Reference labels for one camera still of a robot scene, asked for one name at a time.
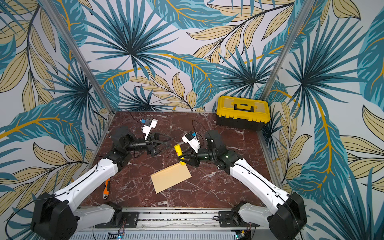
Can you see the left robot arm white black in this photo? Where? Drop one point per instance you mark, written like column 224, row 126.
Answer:
column 57, row 216

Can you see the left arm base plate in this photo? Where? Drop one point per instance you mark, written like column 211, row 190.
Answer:
column 121, row 220

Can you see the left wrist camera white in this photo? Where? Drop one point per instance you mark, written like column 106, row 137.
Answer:
column 147, row 125

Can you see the aluminium front rail frame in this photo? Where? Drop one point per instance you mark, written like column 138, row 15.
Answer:
column 183, row 220

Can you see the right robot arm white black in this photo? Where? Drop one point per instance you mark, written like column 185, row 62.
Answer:
column 285, row 214

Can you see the manila paper envelope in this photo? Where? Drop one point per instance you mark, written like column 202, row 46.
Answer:
column 170, row 176

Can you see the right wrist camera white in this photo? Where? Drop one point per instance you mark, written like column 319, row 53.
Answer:
column 192, row 140

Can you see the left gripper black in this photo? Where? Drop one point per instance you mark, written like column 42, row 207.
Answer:
column 151, row 143

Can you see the right corner aluminium post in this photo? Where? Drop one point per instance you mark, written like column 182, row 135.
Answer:
column 299, row 21

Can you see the left corner aluminium post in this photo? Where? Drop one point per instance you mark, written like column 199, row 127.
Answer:
column 58, row 21

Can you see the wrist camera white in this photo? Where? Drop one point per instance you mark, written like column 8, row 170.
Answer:
column 192, row 140
column 147, row 125

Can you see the corner aluminium post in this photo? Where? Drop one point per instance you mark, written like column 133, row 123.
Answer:
column 299, row 21
column 58, row 21

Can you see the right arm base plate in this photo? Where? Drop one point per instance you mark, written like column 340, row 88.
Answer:
column 229, row 219

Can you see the orange handled wrench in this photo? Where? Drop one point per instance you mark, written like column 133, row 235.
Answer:
column 106, row 191

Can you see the yellow black toolbox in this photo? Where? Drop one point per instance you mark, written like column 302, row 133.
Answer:
column 242, row 113

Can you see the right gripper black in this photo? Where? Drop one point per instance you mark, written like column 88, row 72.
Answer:
column 194, row 159

